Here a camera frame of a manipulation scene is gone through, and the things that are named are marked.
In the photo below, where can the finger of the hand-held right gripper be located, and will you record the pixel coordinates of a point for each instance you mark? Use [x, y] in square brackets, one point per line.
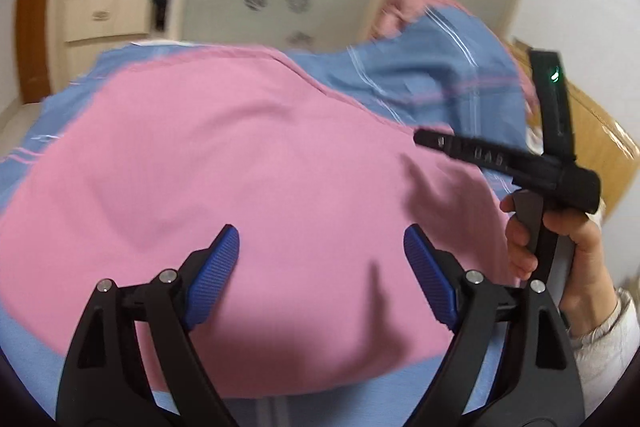
[465, 152]

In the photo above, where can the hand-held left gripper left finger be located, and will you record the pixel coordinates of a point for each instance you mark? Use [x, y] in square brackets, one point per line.
[215, 272]

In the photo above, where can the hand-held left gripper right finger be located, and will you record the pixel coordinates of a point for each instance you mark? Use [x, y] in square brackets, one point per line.
[430, 272]

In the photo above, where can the pink and cream hooded jacket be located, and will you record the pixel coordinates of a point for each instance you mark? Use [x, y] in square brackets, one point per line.
[250, 157]

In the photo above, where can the person's right forearm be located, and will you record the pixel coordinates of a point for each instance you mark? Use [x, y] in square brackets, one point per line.
[600, 357]

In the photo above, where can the person's right hand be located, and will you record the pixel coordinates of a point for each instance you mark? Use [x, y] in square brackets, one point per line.
[590, 262]

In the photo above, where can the wooden headboard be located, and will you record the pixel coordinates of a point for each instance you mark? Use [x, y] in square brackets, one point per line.
[600, 142]

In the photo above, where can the blue plaid bed cover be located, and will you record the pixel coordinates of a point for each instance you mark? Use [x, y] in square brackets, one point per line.
[430, 67]

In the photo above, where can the pink quilt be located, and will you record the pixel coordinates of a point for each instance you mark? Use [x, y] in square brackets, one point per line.
[407, 7]

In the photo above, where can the black hanging garment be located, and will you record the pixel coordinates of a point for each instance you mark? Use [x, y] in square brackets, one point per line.
[161, 2]

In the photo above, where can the wardrobe drawer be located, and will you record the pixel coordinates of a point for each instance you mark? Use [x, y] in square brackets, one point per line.
[105, 14]

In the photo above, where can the brown wooden door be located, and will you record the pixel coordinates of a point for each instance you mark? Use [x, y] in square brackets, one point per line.
[35, 32]

